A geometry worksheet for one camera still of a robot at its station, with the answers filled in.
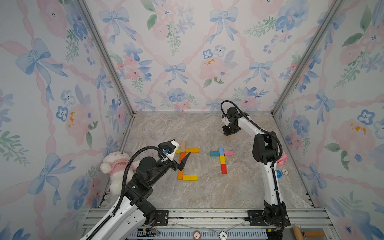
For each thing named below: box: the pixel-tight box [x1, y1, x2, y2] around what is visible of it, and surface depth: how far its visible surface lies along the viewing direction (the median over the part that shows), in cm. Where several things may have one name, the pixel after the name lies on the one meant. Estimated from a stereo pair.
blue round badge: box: [276, 169, 283, 179], surface depth 90 cm
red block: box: [220, 164, 228, 174], surface depth 94 cm
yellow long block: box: [182, 175, 199, 182], surface depth 88 cm
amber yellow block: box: [185, 148, 200, 154], surface depth 100 cm
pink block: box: [224, 150, 234, 156], surface depth 99 cm
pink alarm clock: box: [277, 150, 288, 167], surface depth 94 cm
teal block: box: [210, 151, 220, 157], surface depth 99 cm
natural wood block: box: [181, 141, 186, 153], surface depth 102 cm
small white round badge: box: [281, 168, 289, 176], surface depth 92 cm
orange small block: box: [177, 169, 184, 180], surface depth 89 cm
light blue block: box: [218, 146, 225, 156], surface depth 100 cm
